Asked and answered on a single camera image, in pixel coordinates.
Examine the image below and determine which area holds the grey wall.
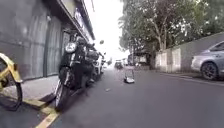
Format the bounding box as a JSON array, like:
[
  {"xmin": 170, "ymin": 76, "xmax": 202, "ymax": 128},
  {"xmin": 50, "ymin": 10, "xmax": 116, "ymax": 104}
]
[{"xmin": 154, "ymin": 32, "xmax": 224, "ymax": 74}]

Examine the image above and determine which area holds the yellow bicycle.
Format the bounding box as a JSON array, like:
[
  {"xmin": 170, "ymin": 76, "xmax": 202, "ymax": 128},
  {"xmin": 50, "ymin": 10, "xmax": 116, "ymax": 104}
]
[{"xmin": 0, "ymin": 52, "xmax": 24, "ymax": 112}]

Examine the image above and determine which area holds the vehicle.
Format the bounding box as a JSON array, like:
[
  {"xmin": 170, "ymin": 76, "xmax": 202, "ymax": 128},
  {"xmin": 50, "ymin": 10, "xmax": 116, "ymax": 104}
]
[{"xmin": 114, "ymin": 59, "xmax": 124, "ymax": 70}]

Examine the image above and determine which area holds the grey car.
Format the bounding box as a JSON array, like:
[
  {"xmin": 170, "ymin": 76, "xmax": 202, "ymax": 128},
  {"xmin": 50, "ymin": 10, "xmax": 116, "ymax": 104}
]
[{"xmin": 190, "ymin": 40, "xmax": 224, "ymax": 82}]

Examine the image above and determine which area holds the grey building with canopy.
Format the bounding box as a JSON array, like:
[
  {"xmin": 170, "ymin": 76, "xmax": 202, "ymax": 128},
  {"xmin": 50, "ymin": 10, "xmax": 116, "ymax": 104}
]
[{"xmin": 0, "ymin": 0, "xmax": 96, "ymax": 83}]

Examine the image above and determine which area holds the row of trees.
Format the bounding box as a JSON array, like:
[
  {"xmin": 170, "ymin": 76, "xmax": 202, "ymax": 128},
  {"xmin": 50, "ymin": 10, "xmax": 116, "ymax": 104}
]
[{"xmin": 118, "ymin": 0, "xmax": 224, "ymax": 54}]

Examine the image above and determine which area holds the row of parked motorcycles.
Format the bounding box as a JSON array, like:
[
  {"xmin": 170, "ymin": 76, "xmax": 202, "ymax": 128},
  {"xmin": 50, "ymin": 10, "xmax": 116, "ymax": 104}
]
[{"xmin": 53, "ymin": 31, "xmax": 108, "ymax": 113}]

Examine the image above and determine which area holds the small robot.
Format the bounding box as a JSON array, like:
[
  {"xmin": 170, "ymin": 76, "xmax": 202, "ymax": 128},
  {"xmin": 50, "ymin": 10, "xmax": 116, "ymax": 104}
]
[{"xmin": 123, "ymin": 65, "xmax": 136, "ymax": 84}]

